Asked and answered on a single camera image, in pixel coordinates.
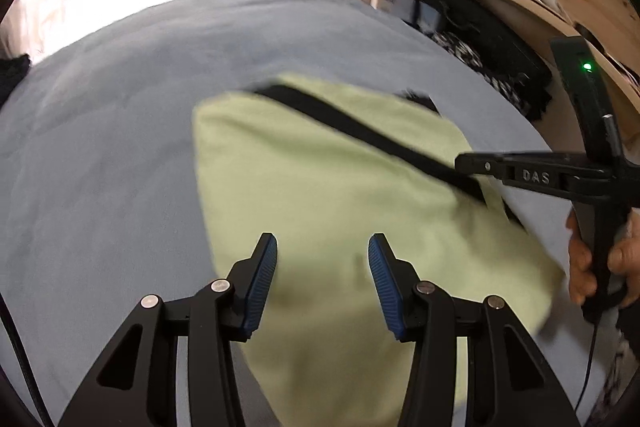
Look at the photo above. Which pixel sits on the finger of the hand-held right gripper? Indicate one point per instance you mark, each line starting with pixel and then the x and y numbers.
pixel 490 166

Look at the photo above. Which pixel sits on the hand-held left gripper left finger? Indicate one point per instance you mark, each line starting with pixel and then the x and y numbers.
pixel 262 277

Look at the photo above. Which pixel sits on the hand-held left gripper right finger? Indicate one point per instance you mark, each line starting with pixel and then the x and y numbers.
pixel 385 282

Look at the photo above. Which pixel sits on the green and black hooded jacket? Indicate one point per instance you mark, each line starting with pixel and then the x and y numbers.
pixel 300 167

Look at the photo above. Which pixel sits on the person's right hand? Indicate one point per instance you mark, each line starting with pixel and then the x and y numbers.
pixel 580 267

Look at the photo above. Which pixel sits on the black white patterned cloth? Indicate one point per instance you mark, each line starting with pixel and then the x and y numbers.
pixel 470 57

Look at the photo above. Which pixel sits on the white cardboard box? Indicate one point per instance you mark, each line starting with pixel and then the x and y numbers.
pixel 395 1

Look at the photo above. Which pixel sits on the black knitted garment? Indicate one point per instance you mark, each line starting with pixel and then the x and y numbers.
pixel 12 77

